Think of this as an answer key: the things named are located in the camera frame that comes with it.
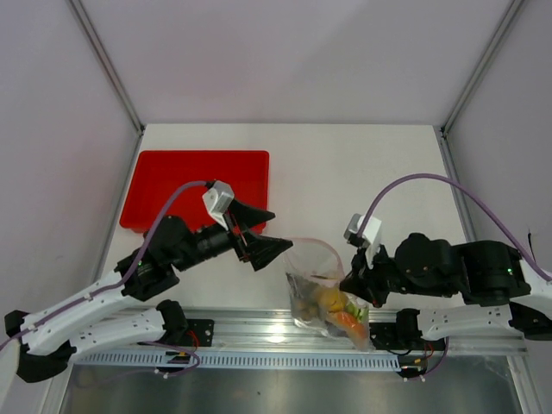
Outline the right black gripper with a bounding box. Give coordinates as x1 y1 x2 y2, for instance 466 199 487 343
337 238 452 309

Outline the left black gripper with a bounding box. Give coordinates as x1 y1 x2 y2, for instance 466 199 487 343
173 198 292 273

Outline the orange purple sweet potato slice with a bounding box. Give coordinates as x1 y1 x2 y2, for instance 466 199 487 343
327 311 367 339

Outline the clear pink-dotted zip bag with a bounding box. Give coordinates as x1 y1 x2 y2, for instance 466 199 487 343
282 238 372 352

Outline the bunch of tan longans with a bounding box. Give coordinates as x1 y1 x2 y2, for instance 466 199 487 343
290 279 323 323

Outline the yellow potato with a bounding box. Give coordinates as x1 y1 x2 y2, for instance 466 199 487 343
316 287 348 313

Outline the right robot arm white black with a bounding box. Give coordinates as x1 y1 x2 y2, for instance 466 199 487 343
340 233 551 349

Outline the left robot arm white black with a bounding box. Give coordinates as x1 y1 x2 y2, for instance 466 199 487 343
4 201 293 383

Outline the red plastic tray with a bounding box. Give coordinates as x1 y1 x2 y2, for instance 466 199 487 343
119 150 270 233

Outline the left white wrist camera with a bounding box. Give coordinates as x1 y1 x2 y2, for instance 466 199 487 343
202 180 235 230

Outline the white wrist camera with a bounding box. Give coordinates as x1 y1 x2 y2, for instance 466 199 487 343
344 214 382 263
202 180 235 230

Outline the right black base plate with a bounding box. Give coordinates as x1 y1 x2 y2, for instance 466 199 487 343
369 323 445 355

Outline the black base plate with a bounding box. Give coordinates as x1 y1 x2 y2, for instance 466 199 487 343
369 323 445 355
157 318 215 348

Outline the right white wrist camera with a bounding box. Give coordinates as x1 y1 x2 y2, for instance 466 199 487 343
344 214 382 263

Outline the aluminium mounting rail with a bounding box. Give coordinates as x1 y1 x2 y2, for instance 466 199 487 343
69 302 527 360

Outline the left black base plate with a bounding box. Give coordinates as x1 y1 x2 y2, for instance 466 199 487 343
157 318 215 348

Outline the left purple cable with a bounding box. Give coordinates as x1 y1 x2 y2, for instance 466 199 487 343
0 179 216 380

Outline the slotted white cable duct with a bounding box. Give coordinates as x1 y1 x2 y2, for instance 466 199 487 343
76 348 400 372

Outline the left aluminium frame post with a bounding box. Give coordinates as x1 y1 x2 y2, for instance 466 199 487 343
66 0 145 135

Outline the aluminium frame post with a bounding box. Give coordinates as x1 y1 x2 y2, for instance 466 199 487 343
66 0 145 135
440 0 528 140

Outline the right aluminium frame post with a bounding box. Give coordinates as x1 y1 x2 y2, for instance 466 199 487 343
440 0 528 140

